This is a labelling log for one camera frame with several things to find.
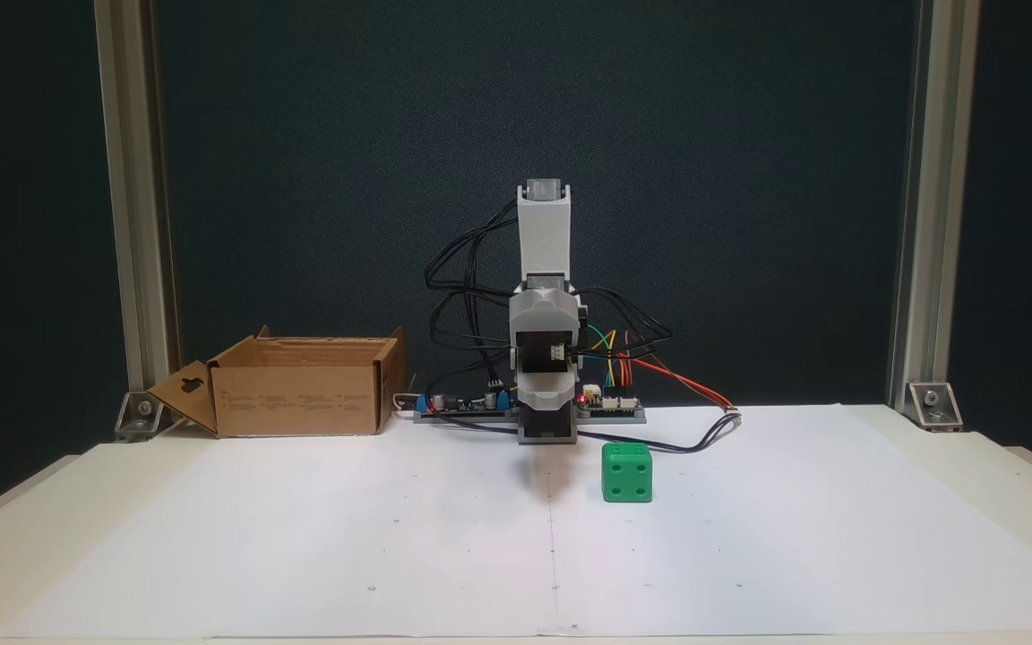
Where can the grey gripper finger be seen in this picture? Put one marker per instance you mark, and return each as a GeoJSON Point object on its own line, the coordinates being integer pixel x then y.
{"type": "Point", "coordinates": [543, 390]}

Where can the green die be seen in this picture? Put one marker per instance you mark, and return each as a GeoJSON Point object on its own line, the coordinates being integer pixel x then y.
{"type": "Point", "coordinates": [628, 475]}

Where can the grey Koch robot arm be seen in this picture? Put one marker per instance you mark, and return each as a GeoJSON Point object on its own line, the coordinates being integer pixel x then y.
{"type": "Point", "coordinates": [543, 233]}

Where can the blue circuit board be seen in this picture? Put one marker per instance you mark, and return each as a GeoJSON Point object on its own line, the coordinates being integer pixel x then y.
{"type": "Point", "coordinates": [462, 408]}

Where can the brown cardboard box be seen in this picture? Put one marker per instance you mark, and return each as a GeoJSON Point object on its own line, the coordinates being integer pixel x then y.
{"type": "Point", "coordinates": [292, 394]}

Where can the metal corner bracket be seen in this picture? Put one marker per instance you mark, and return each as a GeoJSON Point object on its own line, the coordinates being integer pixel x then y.
{"type": "Point", "coordinates": [935, 405]}
{"type": "Point", "coordinates": [140, 417]}

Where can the aluminium frame post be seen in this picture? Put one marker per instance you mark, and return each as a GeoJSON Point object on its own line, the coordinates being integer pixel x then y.
{"type": "Point", "coordinates": [933, 179]}
{"type": "Point", "coordinates": [135, 179]}

